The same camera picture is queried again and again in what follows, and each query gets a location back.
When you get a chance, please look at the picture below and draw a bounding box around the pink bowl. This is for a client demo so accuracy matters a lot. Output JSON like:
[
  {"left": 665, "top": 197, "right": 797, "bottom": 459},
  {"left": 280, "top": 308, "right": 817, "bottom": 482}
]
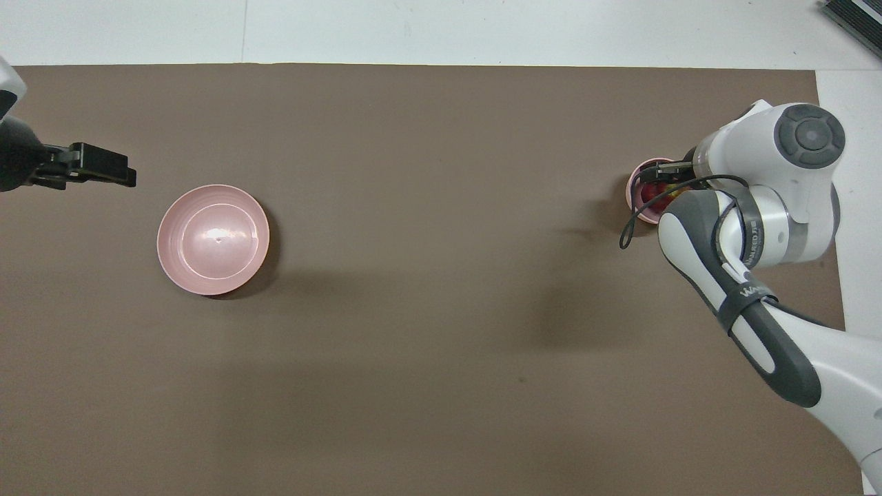
[{"left": 626, "top": 157, "right": 683, "bottom": 225}]

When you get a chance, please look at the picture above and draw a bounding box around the brown table mat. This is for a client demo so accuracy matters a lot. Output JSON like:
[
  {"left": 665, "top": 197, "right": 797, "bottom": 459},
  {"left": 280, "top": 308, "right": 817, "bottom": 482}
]
[{"left": 0, "top": 64, "right": 865, "bottom": 496}]

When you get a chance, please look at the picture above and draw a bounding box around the red apple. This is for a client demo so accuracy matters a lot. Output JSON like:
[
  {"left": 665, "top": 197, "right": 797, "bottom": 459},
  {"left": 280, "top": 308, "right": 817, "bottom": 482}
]
[{"left": 641, "top": 180, "right": 679, "bottom": 213}]

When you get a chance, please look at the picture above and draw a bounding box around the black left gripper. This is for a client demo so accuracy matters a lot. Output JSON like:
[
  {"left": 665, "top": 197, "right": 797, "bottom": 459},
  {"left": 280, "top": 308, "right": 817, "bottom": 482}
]
[{"left": 0, "top": 117, "right": 136, "bottom": 192}]

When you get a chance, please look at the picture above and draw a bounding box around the pink plate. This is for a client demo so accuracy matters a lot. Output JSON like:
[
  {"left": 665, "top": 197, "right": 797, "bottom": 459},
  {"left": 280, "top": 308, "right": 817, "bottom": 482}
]
[{"left": 157, "top": 184, "right": 271, "bottom": 297}]

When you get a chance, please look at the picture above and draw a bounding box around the dark ribbed box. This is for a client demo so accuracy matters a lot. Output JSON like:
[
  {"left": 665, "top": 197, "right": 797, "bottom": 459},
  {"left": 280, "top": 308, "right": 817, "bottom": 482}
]
[{"left": 821, "top": 0, "right": 882, "bottom": 59}]

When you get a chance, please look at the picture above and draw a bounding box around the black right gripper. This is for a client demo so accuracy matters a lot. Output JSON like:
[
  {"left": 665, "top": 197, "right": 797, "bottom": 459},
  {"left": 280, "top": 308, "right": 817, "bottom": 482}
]
[{"left": 653, "top": 146, "right": 700, "bottom": 181}]

